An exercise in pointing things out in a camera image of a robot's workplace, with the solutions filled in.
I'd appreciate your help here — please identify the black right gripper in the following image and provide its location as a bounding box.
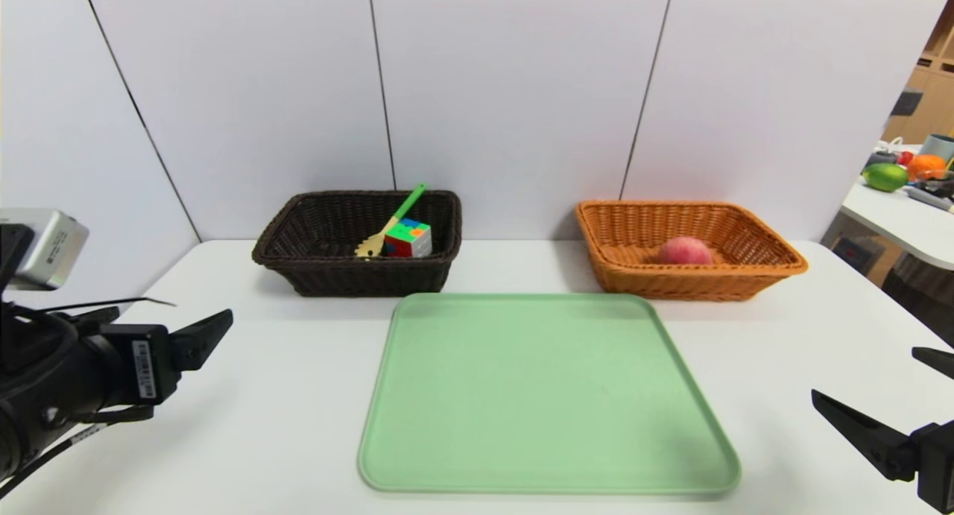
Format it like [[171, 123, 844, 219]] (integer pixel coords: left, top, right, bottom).
[[811, 346, 954, 514]]

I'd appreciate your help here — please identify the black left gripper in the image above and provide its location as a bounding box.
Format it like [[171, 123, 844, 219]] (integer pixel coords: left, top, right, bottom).
[[72, 309, 234, 408]]

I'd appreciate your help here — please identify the yellow pasta spoon green handle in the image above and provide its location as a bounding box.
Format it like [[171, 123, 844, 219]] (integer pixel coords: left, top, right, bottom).
[[354, 183, 429, 260]]

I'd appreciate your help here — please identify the colourful puzzle cube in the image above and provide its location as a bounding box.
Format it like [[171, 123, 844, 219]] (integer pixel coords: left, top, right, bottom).
[[384, 218, 433, 259]]

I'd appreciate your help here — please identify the red peach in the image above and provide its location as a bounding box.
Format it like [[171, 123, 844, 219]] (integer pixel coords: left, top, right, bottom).
[[657, 236, 715, 266]]

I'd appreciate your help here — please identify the dark brown wicker basket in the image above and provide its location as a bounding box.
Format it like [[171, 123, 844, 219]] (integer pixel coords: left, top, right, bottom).
[[250, 189, 464, 298]]

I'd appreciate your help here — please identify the orange wicker basket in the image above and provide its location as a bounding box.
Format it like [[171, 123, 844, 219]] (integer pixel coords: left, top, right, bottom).
[[574, 200, 809, 302]]

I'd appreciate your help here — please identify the dark box under table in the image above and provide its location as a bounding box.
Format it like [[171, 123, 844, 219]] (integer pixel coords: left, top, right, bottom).
[[830, 233, 876, 276]]

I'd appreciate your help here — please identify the white side table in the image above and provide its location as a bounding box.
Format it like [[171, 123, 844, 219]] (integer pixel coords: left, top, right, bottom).
[[830, 144, 954, 272]]

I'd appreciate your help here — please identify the grey flat device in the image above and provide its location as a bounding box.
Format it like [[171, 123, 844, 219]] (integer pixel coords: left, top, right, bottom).
[[906, 186, 954, 215]]

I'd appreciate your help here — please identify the green round fruit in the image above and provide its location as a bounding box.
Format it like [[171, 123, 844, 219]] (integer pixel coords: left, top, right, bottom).
[[862, 162, 911, 193]]

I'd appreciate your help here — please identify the orange round fruit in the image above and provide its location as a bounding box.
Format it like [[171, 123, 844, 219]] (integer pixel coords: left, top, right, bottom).
[[908, 154, 949, 182]]

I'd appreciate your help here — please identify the teal cup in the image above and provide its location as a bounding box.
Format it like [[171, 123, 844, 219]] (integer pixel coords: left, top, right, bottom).
[[921, 133, 954, 164]]

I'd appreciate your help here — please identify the wooden shelf unit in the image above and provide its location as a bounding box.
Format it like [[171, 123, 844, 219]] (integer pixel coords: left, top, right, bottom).
[[881, 0, 954, 147]]

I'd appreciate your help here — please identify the light green plastic tray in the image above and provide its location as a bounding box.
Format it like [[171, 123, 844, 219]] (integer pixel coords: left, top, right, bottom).
[[357, 292, 742, 496]]

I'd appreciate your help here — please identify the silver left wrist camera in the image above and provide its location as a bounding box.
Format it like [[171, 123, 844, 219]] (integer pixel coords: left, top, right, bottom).
[[0, 209, 90, 291]]

